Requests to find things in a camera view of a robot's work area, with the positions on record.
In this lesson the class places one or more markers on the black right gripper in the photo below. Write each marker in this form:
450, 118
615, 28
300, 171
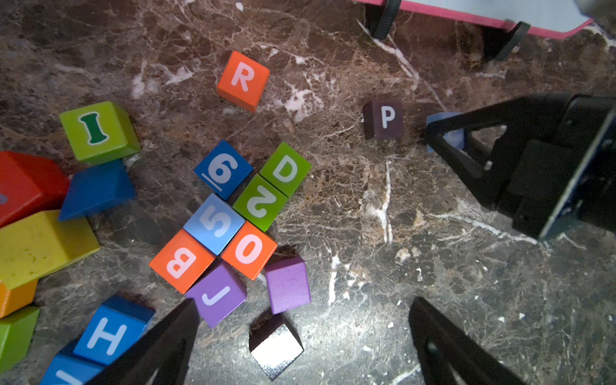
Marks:
553, 166

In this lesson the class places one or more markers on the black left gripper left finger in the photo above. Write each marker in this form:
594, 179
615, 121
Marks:
162, 355

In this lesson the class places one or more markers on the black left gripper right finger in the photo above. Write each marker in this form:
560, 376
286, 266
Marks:
443, 348

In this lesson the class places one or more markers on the light blue E block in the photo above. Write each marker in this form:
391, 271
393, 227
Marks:
455, 138

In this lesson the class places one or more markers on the dark purple P block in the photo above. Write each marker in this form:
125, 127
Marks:
383, 120

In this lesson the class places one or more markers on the orange R block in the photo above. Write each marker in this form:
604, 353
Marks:
243, 81

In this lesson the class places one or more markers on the blue H block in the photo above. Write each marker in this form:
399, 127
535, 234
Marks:
116, 326

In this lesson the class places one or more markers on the black whiteboard foot right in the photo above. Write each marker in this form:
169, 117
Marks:
499, 43

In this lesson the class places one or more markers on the black whiteboard foot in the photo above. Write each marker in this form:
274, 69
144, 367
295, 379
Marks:
380, 18
499, 43

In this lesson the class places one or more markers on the purple J block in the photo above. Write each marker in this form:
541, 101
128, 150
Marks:
218, 294

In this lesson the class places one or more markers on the orange B block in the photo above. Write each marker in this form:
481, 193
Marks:
182, 261

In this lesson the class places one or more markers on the blue W block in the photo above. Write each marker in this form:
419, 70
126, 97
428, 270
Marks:
68, 368

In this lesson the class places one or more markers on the pink framed whiteboard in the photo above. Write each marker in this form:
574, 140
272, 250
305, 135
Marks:
548, 18

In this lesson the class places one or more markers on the dark K block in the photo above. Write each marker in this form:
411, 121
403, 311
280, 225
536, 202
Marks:
274, 344

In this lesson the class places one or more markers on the orange 0 block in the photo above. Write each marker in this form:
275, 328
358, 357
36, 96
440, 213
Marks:
249, 254

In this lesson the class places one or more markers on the light blue 5 block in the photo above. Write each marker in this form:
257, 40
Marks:
214, 224

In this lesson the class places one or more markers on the plain purple block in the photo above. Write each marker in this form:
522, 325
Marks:
288, 285

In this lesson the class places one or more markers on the green Z block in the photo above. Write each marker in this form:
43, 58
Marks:
16, 333

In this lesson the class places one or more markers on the orange block under yellow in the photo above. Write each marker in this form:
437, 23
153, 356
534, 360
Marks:
16, 299

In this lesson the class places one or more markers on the black whiteboard foot left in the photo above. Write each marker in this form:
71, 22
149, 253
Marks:
380, 18

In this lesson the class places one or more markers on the blue triangular block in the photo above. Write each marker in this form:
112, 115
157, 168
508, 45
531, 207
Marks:
96, 189

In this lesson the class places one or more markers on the green 2 block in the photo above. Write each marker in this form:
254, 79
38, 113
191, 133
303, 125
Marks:
260, 203

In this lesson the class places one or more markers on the blue 6 block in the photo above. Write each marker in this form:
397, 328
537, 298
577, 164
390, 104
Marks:
223, 170

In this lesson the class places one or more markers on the red block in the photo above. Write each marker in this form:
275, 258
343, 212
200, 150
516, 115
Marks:
30, 184

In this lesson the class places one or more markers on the green D block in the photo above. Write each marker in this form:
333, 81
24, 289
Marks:
286, 169

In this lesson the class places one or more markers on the green I block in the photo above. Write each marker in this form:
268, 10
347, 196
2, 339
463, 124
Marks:
100, 133

